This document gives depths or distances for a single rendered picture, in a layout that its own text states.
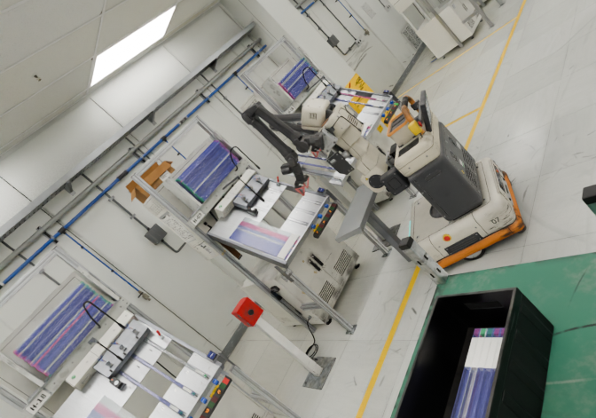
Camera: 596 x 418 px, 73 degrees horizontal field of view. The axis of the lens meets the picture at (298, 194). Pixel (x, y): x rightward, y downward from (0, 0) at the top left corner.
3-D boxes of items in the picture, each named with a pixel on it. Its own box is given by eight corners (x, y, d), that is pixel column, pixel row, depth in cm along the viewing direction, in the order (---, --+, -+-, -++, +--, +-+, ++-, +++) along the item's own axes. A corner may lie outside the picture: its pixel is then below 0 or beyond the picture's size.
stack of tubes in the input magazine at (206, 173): (240, 160, 337) (216, 138, 332) (203, 202, 309) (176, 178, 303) (234, 165, 348) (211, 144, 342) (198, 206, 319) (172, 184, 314)
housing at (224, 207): (259, 182, 350) (255, 170, 340) (227, 223, 322) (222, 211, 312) (252, 180, 353) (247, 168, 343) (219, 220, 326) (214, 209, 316)
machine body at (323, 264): (364, 260, 358) (316, 214, 345) (330, 327, 319) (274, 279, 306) (323, 270, 410) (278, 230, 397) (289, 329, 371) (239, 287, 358)
